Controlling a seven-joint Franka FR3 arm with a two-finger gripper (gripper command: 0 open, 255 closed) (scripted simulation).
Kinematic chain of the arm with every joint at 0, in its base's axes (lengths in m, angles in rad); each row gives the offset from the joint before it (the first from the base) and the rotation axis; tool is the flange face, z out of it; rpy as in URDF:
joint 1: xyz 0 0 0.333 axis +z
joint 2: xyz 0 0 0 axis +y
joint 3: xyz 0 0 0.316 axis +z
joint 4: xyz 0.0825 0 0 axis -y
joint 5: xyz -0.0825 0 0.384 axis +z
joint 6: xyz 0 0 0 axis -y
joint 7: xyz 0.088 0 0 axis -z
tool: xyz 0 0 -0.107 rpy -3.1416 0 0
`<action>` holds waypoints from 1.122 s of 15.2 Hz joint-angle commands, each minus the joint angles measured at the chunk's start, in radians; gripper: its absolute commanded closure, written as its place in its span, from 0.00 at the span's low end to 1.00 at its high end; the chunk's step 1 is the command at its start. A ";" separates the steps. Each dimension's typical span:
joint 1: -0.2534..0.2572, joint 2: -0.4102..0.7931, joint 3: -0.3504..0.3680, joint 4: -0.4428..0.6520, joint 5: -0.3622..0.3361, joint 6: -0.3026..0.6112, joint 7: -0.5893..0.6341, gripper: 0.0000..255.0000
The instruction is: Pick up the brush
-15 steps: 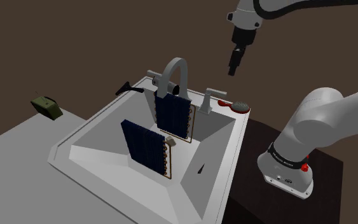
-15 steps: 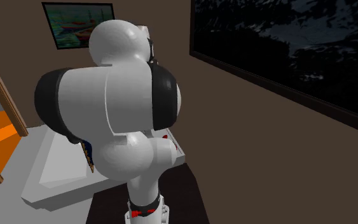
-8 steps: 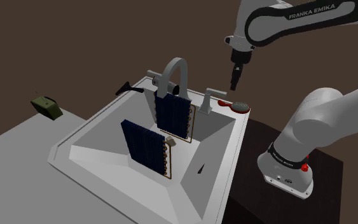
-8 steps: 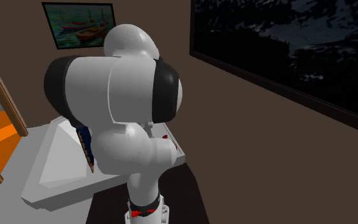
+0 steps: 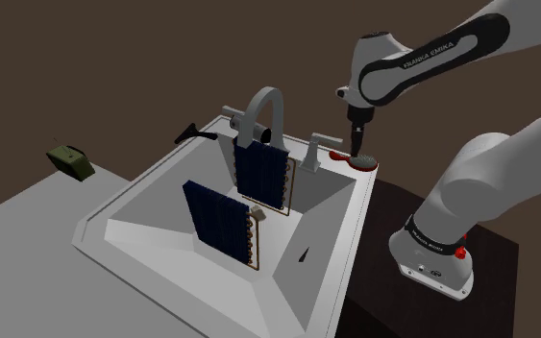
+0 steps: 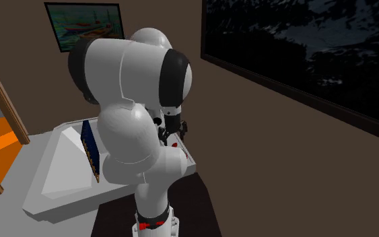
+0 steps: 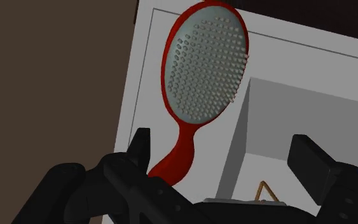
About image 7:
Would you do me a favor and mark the tan triangular wire object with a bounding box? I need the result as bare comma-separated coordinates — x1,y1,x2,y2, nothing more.
254,181,280,203

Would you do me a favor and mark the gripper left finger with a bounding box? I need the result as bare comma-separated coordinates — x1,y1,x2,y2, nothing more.
10,127,205,224

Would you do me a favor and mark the red hairbrush with grey bristles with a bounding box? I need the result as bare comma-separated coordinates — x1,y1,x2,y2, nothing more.
148,0,250,187

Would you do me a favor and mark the white counter with sunken basin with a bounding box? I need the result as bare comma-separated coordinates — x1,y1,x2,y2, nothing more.
101,0,358,224

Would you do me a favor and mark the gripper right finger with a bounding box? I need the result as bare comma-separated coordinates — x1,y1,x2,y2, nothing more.
286,134,358,224

